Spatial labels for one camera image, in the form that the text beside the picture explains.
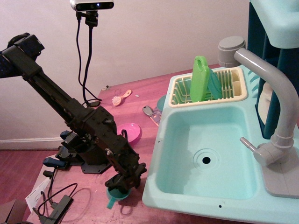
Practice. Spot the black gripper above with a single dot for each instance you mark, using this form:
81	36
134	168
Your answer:
128	169

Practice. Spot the teal plastic cup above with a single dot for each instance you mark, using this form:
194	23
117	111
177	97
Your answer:
115	195

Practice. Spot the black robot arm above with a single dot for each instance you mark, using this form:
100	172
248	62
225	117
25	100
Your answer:
94	138

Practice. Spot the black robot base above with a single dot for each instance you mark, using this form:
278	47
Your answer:
79	161

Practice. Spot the teal toy sink unit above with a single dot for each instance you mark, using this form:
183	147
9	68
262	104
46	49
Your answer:
199	166

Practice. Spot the teal bowl behind sink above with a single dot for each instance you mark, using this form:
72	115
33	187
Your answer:
160	103

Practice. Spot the pink plastic plate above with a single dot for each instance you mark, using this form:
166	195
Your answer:
134	131

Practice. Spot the black usb hub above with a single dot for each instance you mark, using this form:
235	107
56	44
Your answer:
60	210

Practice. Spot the grey toy spatula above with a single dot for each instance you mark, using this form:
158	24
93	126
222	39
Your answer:
154	114

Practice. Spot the peach toy dish brush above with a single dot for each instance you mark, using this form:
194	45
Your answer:
116	100

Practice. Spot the blue clamp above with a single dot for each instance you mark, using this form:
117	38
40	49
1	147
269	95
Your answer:
51	162

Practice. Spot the white paper card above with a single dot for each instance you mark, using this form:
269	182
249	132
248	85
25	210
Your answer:
40	185

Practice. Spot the green plastic cutting board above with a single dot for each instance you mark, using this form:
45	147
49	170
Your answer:
199	80

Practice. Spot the brown cardboard box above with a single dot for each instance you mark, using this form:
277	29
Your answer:
12	212

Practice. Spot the teal plastic plate in rack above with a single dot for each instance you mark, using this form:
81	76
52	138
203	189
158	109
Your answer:
214	85

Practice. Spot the cream dish rack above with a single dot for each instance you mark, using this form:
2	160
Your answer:
233	88

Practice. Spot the grey toy faucet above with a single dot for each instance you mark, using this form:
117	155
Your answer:
279	157

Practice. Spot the grey round knob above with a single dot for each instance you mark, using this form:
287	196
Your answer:
226	50

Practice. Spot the dark teal toy shelf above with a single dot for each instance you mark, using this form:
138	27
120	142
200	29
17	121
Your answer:
273	35

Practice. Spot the silver depth camera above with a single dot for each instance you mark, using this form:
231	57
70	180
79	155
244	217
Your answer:
91	5

